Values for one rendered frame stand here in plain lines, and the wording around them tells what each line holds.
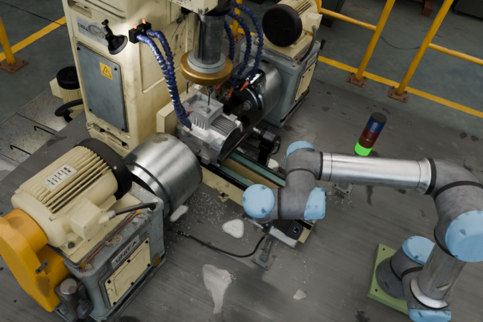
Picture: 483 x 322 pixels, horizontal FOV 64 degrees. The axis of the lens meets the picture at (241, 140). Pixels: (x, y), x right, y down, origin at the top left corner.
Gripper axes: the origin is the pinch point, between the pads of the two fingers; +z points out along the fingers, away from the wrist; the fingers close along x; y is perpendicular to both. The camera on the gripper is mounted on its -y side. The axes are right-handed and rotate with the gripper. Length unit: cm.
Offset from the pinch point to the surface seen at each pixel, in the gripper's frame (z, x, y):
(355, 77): 218, -173, 30
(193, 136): 10.2, -12.8, 43.8
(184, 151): -5.4, -4.3, 36.7
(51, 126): 68, 14, 146
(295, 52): 30, -72, 34
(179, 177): -6.3, 3.8, 32.8
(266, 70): 23, -55, 38
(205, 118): 5.4, -19.7, 41.7
